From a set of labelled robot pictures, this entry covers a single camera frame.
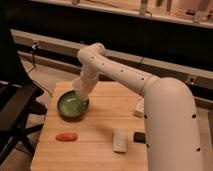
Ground black rectangular box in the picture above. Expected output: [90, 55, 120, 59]
[133, 132, 146, 143]

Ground green ceramic bowl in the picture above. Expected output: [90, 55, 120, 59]
[57, 91, 89, 118]

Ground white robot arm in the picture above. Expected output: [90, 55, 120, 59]
[73, 43, 204, 171]

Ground orange carrot toy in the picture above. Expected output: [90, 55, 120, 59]
[55, 133, 78, 142]

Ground white small bottle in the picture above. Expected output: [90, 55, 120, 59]
[134, 98, 144, 118]

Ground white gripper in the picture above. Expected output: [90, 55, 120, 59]
[72, 78, 95, 102]

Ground white sponge block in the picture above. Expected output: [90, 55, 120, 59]
[112, 130, 127, 153]

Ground black chair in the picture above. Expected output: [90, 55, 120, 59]
[0, 17, 47, 165]

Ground black cable on floor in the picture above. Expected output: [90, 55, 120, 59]
[19, 41, 54, 98]

